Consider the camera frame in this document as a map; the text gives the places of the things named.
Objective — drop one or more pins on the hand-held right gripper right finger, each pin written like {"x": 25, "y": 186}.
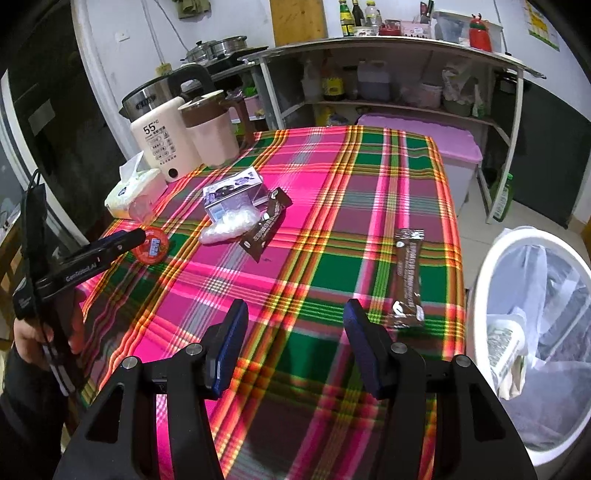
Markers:
{"x": 364, "y": 350}

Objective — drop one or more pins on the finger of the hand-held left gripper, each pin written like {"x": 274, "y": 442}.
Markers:
{"x": 107, "y": 241}
{"x": 134, "y": 240}

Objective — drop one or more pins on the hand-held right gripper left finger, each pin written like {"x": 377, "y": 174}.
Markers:
{"x": 226, "y": 346}

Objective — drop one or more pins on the orange jelly cup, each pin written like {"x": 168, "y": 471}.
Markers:
{"x": 152, "y": 247}

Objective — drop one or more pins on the brown snack wrapper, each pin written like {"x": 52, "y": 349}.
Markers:
{"x": 268, "y": 221}
{"x": 408, "y": 277}

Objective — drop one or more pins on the purple printed box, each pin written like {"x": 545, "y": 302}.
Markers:
{"x": 231, "y": 194}

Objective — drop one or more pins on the white trash bin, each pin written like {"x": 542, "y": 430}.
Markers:
{"x": 480, "y": 286}

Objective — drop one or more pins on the white pouch with green print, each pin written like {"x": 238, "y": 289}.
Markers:
{"x": 505, "y": 350}

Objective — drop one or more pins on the person's left forearm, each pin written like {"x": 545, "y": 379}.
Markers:
{"x": 27, "y": 415}

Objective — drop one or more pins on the person's left hand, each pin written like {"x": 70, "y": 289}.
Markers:
{"x": 28, "y": 341}

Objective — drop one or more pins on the white tissue pack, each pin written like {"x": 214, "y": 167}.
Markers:
{"x": 134, "y": 194}

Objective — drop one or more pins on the crumpled clear plastic bag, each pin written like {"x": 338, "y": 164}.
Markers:
{"x": 228, "y": 228}

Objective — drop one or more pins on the pink jug with brown lid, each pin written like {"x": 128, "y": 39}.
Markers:
{"x": 212, "y": 136}

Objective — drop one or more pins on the pink green plaid tablecloth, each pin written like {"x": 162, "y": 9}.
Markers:
{"x": 286, "y": 221}

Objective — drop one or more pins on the stainless steel electric kettle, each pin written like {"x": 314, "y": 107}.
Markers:
{"x": 147, "y": 99}

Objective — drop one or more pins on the yellow power strip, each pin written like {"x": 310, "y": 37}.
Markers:
{"x": 163, "y": 69}

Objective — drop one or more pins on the steel steamer pot with lid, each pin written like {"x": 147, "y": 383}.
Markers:
{"x": 201, "y": 51}

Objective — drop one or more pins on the translucent bin liner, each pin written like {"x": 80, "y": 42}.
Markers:
{"x": 558, "y": 300}

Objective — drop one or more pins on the green bottle on floor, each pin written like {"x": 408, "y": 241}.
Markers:
{"x": 502, "y": 198}

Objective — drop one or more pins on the black stove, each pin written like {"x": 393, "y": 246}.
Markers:
{"x": 240, "y": 57}

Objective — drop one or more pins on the pink lidded storage box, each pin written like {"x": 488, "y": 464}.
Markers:
{"x": 415, "y": 138}

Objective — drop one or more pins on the white shelf bottle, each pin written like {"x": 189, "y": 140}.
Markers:
{"x": 311, "y": 85}

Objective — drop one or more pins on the green hanging cloth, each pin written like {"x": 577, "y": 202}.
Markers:
{"x": 189, "y": 7}

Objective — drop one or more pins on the yellow-labelled shelf bottle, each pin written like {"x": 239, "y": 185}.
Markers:
{"x": 332, "y": 85}

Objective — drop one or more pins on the pale pink bucket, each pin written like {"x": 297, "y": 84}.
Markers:
{"x": 425, "y": 96}

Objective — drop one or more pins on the translucent purple jug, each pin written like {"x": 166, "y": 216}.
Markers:
{"x": 375, "y": 83}

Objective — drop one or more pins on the wooden cutting board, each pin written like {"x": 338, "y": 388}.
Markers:
{"x": 298, "y": 21}

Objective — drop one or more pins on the black cabinet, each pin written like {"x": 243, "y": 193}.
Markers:
{"x": 554, "y": 152}

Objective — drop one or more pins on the white crumpled plastic bag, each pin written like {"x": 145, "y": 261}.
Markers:
{"x": 459, "y": 92}

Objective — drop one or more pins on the green bottle with yellow label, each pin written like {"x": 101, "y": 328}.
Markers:
{"x": 346, "y": 21}

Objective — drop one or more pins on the white metal shelf unit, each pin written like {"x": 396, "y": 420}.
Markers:
{"x": 369, "y": 42}

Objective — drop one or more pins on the small patterned jar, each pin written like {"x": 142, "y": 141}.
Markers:
{"x": 365, "y": 31}

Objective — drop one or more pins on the dark sauce bottle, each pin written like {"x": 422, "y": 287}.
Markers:
{"x": 358, "y": 14}

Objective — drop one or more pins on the red bowl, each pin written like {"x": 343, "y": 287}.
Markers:
{"x": 391, "y": 28}

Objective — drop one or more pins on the pink plastic basket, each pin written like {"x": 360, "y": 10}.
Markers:
{"x": 415, "y": 28}

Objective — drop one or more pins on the clear plastic bottle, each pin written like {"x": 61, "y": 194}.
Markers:
{"x": 373, "y": 14}

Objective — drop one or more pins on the clear plastic container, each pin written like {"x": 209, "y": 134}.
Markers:
{"x": 450, "y": 27}

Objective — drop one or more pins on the red bottle with antlers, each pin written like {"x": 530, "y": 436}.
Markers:
{"x": 480, "y": 34}

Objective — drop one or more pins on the kitchen knife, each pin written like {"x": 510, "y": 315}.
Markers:
{"x": 425, "y": 11}

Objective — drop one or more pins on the giraffe wall poster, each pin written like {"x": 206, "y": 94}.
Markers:
{"x": 542, "y": 25}

